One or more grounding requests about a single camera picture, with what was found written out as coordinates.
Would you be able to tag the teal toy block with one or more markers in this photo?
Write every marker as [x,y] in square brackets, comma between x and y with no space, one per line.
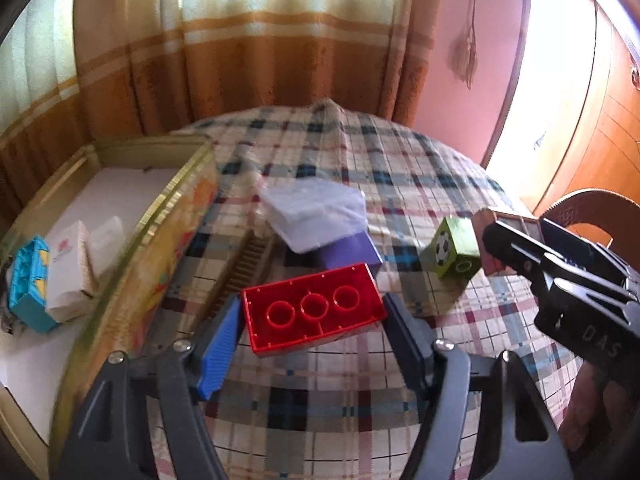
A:
[30,285]

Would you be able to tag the orange cream curtain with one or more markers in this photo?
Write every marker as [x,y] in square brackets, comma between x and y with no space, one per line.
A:
[250,60]

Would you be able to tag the purple block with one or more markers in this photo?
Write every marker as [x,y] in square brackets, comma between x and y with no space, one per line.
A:
[352,255]

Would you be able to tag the gold metal tin box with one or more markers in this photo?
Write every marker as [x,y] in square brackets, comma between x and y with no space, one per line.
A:
[130,270]

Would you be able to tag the person's right hand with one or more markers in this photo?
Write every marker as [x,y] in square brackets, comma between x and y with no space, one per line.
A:
[582,410]

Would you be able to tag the brown comb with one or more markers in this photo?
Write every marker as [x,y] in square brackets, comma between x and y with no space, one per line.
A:
[240,270]

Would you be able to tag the wooden wardrobe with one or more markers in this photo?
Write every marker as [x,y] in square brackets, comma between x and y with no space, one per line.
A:
[600,135]

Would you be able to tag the clear plastic box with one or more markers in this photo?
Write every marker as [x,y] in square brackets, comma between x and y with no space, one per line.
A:
[315,210]

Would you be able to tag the red building block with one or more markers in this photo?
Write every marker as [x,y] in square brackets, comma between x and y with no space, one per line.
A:
[310,310]

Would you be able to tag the white small carton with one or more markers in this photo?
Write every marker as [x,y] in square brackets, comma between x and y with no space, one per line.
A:
[67,270]

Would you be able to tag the plaid tablecloth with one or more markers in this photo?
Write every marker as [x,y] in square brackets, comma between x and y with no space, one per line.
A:
[340,410]

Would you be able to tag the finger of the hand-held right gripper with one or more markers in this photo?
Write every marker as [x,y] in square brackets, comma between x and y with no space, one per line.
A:
[575,245]
[512,247]

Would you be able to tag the green cube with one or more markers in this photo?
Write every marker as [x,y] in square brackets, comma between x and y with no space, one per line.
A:
[450,252]

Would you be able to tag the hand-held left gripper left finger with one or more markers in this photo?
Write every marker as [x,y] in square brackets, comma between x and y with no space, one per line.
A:
[220,355]

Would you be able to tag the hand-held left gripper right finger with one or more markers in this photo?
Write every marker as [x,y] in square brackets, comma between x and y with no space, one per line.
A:
[407,350]

